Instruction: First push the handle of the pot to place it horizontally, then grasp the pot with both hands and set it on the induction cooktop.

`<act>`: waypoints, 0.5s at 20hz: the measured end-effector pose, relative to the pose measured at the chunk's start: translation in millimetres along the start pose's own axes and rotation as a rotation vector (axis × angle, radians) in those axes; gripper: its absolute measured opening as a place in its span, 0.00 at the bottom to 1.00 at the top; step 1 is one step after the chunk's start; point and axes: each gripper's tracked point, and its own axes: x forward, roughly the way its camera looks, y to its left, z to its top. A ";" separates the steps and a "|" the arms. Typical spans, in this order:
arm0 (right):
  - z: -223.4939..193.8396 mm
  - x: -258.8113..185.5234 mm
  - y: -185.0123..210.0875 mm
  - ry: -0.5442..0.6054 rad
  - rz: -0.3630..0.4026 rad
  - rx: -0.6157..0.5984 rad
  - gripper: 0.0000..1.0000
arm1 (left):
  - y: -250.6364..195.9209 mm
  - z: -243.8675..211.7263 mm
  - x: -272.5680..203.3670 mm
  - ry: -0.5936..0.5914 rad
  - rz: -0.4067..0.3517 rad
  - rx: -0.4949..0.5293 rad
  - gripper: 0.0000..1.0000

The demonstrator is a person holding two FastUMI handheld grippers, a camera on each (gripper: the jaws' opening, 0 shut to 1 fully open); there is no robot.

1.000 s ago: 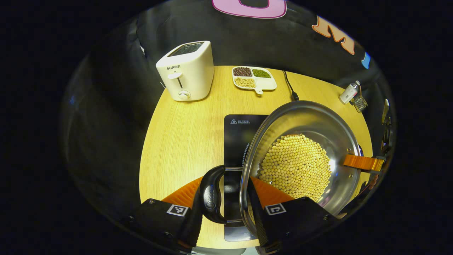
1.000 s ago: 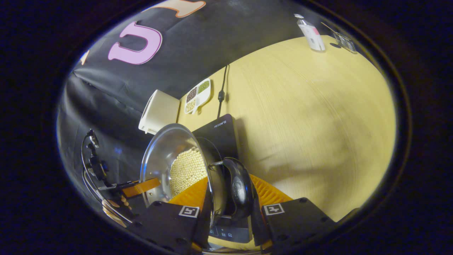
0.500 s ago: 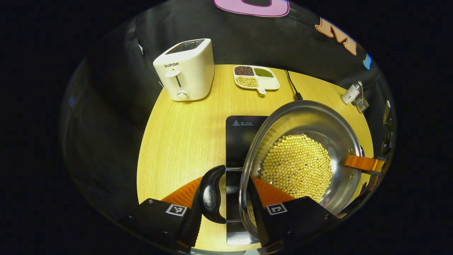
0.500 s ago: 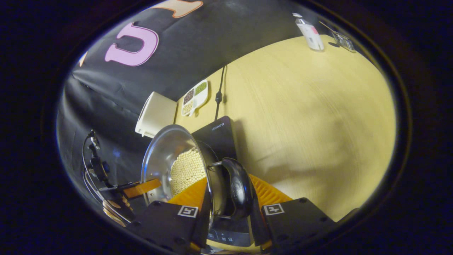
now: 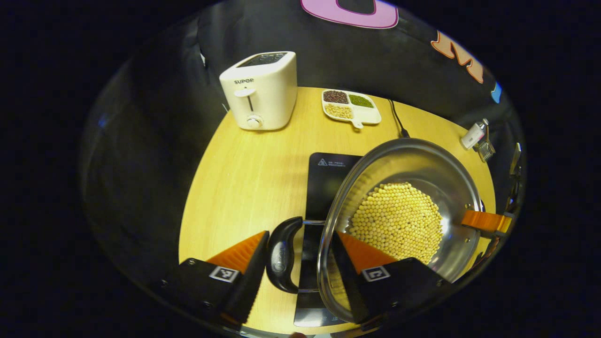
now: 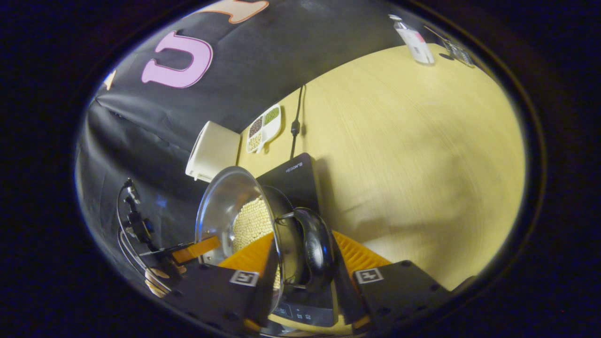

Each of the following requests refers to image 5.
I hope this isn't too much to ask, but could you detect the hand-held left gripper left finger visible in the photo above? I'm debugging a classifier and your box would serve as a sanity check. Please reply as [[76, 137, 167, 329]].
[[157, 230, 270, 330]]

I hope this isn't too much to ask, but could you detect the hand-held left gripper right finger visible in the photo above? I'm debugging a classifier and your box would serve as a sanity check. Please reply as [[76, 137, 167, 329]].
[[331, 231, 449, 326]]

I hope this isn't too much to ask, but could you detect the pile of yellow soybeans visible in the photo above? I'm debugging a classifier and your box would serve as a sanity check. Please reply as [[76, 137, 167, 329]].
[[350, 182, 443, 264]]

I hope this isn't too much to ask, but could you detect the steel pot with black handle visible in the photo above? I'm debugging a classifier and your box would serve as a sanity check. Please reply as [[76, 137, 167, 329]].
[[266, 138, 484, 324]]

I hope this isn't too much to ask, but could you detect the black induction cooktop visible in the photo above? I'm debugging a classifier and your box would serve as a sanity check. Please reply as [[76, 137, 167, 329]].
[[294, 152, 364, 328]]

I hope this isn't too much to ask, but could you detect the white plastic bottle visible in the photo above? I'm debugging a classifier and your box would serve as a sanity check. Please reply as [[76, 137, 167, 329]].
[[461, 118, 489, 149]]

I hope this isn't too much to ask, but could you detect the white divided bean dish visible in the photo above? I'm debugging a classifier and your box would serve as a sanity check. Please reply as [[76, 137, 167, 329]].
[[322, 89, 382, 129]]

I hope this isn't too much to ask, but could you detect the white toaster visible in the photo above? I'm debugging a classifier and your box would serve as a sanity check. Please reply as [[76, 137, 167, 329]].
[[219, 51, 298, 131]]

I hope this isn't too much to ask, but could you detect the small wire basket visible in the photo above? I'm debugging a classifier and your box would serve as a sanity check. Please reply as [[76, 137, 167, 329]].
[[475, 138, 496, 163]]

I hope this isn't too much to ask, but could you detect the black power cable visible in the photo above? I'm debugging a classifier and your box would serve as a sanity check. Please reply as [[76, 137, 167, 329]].
[[388, 99, 410, 138]]

